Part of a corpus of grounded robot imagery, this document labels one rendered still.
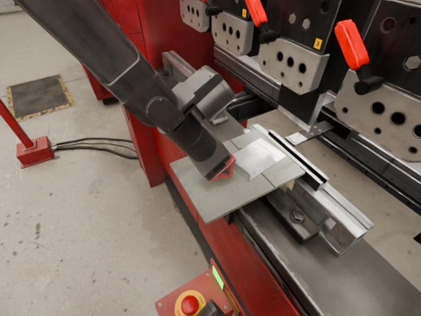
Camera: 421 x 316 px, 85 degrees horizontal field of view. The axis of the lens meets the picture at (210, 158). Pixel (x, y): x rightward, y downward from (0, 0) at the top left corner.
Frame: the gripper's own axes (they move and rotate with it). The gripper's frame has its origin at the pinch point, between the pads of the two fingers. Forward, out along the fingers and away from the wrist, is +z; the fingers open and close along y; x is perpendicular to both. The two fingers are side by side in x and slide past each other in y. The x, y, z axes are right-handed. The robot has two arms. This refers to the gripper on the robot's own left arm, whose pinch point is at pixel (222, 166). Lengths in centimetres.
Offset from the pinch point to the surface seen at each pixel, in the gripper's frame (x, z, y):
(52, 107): 103, 56, 238
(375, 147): -33.1, 24.6, -11.7
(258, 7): -24.0, -17.6, 8.2
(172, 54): -14, 15, 75
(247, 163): -4.7, 5.0, -0.7
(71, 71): 79, 72, 323
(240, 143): -7.1, 6.7, 6.0
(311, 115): -20.6, -0.1, -5.3
